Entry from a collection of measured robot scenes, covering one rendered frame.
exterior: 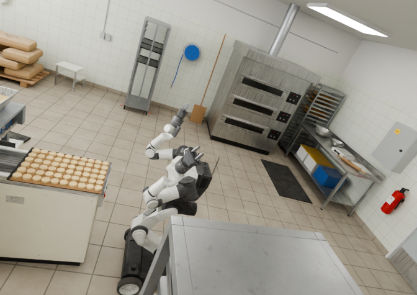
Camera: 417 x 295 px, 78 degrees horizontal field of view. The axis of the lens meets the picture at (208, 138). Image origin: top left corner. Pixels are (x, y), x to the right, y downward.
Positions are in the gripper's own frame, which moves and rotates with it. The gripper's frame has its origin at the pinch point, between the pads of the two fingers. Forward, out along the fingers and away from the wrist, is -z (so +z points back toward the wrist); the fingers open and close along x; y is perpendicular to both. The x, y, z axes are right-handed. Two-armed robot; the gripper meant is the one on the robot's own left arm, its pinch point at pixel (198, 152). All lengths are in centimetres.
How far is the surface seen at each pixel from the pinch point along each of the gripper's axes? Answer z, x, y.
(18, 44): 260, 394, 6
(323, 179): 68, -14, 409
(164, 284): -17, -56, -62
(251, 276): -46, -62, -61
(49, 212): 117, 23, -41
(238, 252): -44, -57, -59
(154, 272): -21, -52, -67
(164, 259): -26, -51, -67
